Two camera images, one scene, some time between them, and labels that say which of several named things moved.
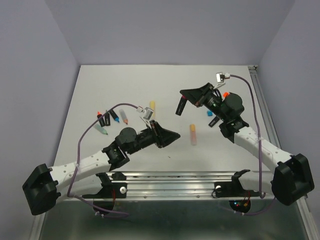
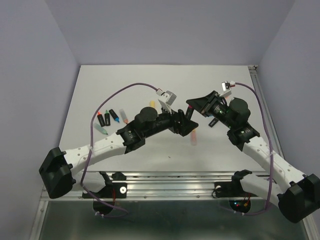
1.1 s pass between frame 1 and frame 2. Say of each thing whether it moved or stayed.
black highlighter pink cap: moved
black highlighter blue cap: stayed
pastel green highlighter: stayed
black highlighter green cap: stayed
